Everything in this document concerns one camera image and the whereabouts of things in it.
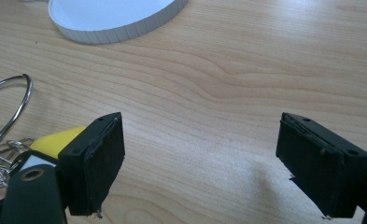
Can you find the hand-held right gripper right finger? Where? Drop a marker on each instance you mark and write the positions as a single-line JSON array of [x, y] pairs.
[[318, 171]]

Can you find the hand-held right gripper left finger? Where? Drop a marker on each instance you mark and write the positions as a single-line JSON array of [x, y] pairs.
[[92, 168]]

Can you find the yellow plastic tag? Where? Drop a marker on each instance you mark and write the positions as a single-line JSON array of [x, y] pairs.
[[55, 141]]

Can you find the white round ribbed tray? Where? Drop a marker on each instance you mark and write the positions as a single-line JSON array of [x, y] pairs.
[[109, 15]]

